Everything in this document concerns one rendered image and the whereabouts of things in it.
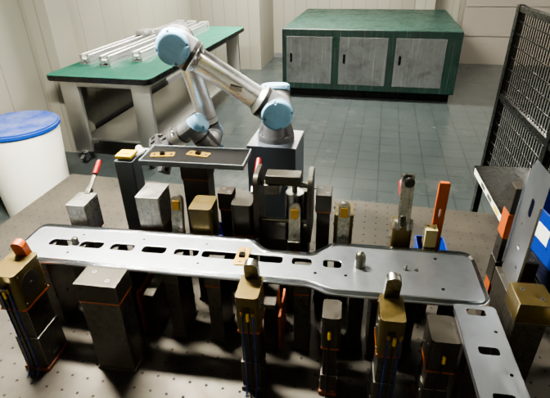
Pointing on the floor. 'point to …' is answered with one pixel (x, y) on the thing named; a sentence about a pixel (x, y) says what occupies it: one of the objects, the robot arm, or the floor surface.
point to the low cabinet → (372, 53)
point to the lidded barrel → (29, 157)
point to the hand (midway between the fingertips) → (143, 166)
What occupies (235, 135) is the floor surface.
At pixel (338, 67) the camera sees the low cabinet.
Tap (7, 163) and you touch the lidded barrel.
